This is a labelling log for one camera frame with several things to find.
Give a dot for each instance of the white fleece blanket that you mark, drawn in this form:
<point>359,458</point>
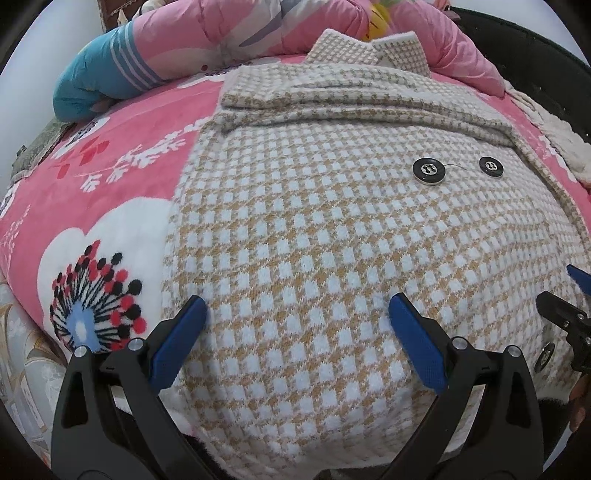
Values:
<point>568,138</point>

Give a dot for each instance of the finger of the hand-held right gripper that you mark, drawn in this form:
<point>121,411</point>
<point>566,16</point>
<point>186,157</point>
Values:
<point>579,277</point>
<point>556,311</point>

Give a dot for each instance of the person's right hand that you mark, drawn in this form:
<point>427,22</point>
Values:
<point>581,406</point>

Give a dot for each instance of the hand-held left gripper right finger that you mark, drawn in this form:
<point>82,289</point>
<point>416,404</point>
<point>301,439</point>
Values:
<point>418,346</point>

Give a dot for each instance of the beige white houndstooth knit coat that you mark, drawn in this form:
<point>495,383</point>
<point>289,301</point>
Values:
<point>323,230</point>

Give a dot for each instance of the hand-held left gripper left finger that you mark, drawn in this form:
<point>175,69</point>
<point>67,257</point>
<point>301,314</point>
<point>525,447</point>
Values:
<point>178,344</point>

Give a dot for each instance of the brown wooden door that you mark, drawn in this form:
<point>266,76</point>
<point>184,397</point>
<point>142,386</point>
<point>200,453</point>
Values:
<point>113,9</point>

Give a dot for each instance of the pink floral bed sheet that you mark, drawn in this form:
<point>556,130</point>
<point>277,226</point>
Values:
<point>138,129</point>

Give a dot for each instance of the pink and blue quilt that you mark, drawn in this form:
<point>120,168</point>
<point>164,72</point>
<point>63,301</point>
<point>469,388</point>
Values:
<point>184,27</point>

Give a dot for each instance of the grey patterned cloth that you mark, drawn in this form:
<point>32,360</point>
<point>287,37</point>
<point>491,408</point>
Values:
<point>37,152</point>

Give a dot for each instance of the black upholstered headboard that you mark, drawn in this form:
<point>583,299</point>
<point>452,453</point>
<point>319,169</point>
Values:
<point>545,60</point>

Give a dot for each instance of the grey floral mattress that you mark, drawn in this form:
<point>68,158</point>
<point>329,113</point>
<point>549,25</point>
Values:
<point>27,369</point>

